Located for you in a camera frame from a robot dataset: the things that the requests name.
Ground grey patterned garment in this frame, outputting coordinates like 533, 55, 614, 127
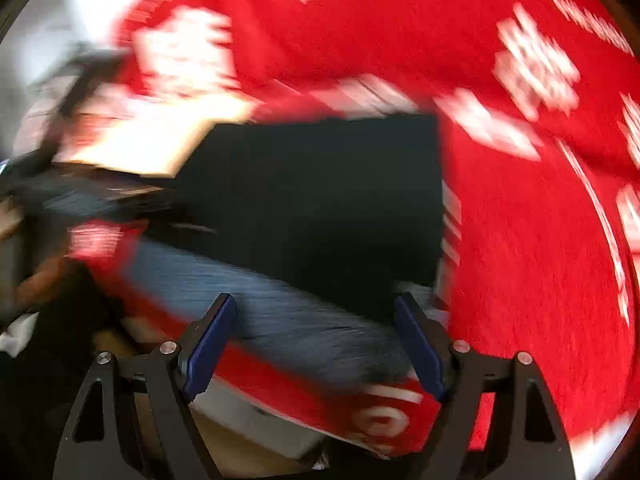
14, 177, 410, 391

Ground black pants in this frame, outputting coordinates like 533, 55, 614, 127
148, 114, 444, 322

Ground white bed sheet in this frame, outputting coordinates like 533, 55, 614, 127
1, 0, 255, 177

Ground red quilt with white characters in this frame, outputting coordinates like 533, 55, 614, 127
64, 0, 640, 466

